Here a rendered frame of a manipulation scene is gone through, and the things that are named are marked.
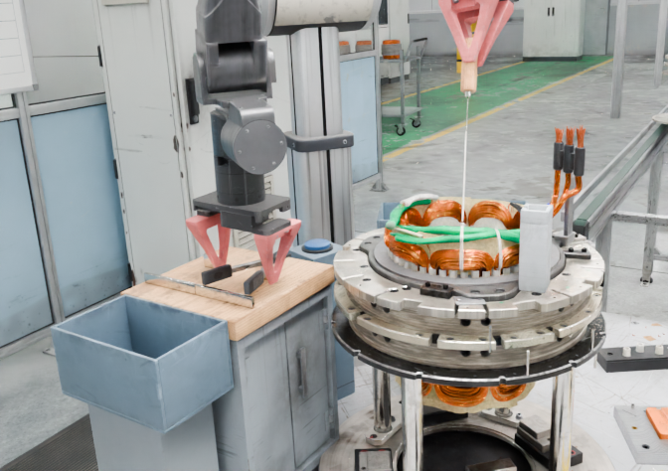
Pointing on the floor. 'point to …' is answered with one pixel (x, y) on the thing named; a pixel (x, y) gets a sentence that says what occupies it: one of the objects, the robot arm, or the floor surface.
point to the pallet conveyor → (598, 214)
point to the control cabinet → (399, 18)
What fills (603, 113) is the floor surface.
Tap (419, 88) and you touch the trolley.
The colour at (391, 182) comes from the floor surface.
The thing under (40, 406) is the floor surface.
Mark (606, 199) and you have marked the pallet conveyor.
